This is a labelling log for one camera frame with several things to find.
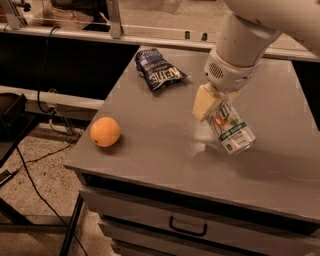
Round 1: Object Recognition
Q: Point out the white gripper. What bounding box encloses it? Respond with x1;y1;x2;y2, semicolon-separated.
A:
193;48;262;121

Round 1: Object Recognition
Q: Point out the white green 7up can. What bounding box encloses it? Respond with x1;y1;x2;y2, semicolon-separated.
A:
206;100;256;155

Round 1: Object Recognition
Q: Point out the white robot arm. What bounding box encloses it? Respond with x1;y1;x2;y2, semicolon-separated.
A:
193;0;320;121

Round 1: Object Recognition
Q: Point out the blue kettle chips bag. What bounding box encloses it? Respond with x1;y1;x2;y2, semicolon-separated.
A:
135;48;187;91

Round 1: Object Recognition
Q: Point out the orange fruit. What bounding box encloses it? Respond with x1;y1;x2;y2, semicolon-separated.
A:
89;117;121;147

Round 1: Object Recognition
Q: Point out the metal bracket middle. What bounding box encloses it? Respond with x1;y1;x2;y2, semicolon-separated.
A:
106;0;123;39

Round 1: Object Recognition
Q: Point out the metal bracket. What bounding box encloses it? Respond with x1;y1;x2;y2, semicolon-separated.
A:
106;0;123;39
0;0;27;29

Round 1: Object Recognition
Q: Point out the grey drawer with black handle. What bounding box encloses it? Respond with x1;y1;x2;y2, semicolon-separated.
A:
80;186;319;256

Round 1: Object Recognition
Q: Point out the black hanging cable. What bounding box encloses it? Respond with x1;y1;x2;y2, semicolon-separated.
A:
37;25;81;136

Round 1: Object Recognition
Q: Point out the black cable on floor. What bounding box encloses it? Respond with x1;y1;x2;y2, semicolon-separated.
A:
14;133;88;256

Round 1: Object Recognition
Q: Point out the black chair frame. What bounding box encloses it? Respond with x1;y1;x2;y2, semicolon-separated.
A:
0;92;84;256

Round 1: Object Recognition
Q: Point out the metal bracket left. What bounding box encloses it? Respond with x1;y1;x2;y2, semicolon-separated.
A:
0;0;27;29

